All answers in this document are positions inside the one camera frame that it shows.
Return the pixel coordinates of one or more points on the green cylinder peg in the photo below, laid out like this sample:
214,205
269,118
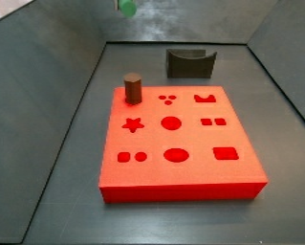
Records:
128,7

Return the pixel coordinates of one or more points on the red shape sorter block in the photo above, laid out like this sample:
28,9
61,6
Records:
177,148

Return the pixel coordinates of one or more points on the black curved cradle stand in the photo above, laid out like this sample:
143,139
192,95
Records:
189,63

